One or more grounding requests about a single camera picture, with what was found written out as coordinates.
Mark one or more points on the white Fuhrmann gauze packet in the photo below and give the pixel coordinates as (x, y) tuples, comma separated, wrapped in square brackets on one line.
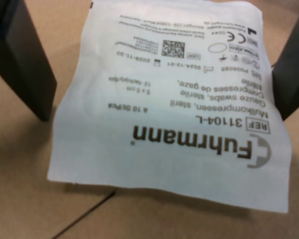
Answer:
[(164, 112)]

